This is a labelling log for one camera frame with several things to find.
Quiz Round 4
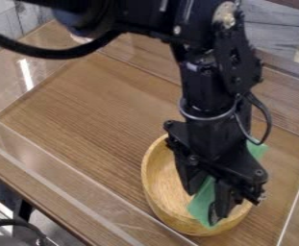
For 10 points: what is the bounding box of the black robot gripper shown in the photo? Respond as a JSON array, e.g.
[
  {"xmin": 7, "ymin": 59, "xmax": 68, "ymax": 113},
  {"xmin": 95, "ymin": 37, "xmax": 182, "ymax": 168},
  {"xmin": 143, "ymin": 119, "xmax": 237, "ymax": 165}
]
[{"xmin": 163, "ymin": 99, "xmax": 269, "ymax": 226}]

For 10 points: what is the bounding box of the green rectangular block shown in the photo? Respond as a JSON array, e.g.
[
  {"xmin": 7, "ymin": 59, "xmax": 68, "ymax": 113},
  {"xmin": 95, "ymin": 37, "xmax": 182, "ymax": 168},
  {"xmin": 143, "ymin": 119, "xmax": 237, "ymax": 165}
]
[{"xmin": 186, "ymin": 140, "xmax": 270, "ymax": 229}]

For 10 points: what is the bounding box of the brown wooden bowl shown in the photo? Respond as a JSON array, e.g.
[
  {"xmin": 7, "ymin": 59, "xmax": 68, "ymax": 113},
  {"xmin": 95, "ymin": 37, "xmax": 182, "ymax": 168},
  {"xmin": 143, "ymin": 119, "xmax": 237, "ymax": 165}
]
[{"xmin": 142, "ymin": 135, "xmax": 251, "ymax": 236}]

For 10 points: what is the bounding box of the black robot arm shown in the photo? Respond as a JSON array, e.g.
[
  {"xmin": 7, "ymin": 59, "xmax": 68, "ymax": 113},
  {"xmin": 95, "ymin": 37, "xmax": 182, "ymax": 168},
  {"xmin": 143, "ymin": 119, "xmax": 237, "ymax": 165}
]
[{"xmin": 19, "ymin": 0, "xmax": 269, "ymax": 227}]

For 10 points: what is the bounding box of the black table leg bracket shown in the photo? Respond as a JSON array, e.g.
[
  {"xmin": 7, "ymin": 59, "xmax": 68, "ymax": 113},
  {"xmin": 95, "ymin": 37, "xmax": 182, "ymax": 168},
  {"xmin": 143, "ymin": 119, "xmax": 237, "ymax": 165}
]
[{"xmin": 0, "ymin": 201, "xmax": 59, "ymax": 246}]

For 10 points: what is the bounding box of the black cable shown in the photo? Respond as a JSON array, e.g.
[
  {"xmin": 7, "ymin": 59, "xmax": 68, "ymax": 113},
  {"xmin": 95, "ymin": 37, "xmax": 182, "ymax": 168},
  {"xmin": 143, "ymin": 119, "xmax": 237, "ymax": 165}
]
[{"xmin": 0, "ymin": 25, "xmax": 123, "ymax": 61}]

